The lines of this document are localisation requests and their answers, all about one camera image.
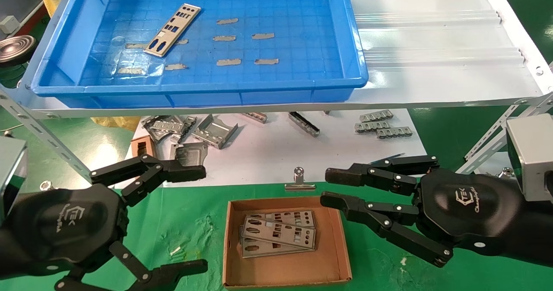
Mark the silver metal IO shield plate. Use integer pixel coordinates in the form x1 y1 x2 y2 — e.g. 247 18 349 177
245 210 316 229
241 216 317 252
143 3 202 58
240 226 314 258

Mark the white paper sheet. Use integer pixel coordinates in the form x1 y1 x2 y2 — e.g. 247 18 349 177
124 108 426 189

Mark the blue plastic tray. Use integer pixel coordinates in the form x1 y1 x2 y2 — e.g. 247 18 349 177
31 0 369 109

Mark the perforated metal bracket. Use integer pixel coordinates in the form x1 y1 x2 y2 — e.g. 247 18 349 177
172 116 198 144
143 115 187 143

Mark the black round disc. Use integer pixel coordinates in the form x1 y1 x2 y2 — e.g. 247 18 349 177
0 35 38 66

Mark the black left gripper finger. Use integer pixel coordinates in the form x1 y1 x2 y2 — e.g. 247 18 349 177
90 155 207 208

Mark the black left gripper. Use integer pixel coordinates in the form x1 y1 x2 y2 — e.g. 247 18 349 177
9 184 209 291

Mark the dark metal strip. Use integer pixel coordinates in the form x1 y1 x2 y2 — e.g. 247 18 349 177
288 111 321 138

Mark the brown cardboard box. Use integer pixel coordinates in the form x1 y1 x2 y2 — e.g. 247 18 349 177
222 195 353 291

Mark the slotted metal angle strut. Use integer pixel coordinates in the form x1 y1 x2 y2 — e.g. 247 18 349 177
456 93 553 175
0 88 93 176

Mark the grey folded metal bracket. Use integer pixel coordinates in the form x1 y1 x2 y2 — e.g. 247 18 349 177
191 114 239 150

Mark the small brown cardboard frame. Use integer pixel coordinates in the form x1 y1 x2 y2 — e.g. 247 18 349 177
131 136 157 158

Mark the white shelf board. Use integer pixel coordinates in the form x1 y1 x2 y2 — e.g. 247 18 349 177
0 0 553 120

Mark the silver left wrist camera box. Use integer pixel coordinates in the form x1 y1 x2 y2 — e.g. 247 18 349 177
0 136 29 217

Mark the small white box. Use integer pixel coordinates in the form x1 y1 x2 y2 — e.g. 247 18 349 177
0 16 17 35

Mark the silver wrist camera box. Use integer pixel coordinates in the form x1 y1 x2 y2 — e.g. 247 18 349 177
505 113 553 203
0 136 29 217

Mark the grey square metal bracket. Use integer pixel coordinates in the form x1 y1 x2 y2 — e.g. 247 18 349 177
169 142 209 169

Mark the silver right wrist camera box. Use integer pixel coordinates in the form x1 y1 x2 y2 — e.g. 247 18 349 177
505 113 553 203

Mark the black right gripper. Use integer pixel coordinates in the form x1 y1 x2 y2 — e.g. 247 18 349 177
320 155 523 268

